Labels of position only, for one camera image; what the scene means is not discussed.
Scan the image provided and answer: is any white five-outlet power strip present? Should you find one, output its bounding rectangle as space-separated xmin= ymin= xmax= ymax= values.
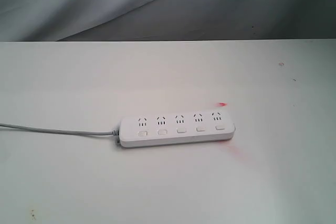
xmin=119 ymin=108 xmax=236 ymax=148

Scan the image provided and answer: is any grey power cord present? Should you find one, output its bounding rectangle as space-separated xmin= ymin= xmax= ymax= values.
xmin=0 ymin=123 xmax=119 ymax=137

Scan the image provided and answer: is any white backdrop cloth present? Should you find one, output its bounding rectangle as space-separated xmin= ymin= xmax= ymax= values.
xmin=1 ymin=0 xmax=335 ymax=41

